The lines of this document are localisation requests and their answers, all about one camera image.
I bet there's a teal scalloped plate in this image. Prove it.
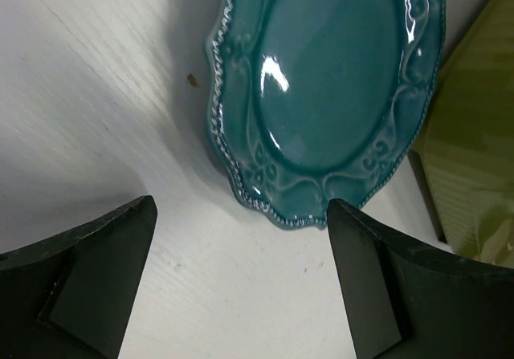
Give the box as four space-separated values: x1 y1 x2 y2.
206 0 446 230

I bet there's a green plastic bin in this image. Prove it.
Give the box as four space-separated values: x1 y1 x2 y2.
414 0 513 267

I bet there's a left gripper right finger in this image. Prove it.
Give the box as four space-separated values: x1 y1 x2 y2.
327 199 513 358

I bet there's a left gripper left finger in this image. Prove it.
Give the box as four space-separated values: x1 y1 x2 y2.
1 195 157 358

